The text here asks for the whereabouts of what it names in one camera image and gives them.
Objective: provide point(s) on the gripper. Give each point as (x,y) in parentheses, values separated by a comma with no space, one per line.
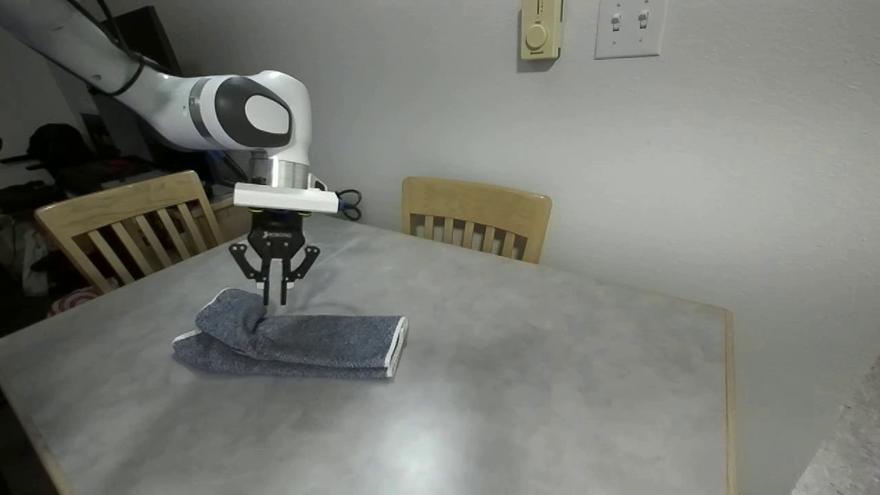
(276,237)

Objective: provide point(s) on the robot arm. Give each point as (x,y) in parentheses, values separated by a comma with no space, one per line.
(172,103)

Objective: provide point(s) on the grey folded towel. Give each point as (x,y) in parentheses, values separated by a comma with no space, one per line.
(302,340)

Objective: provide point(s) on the wooden slat-back chair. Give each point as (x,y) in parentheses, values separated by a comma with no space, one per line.
(474,199)
(117,203)

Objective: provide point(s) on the red striped cloth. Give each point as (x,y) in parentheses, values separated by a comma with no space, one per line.
(72,301)

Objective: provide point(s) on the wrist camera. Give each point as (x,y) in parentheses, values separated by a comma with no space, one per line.
(289,198)

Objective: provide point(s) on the beige wall thermostat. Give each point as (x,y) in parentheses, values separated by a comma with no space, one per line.
(541,31)

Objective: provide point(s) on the white light switch plate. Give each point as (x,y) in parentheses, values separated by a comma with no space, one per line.
(630,27)

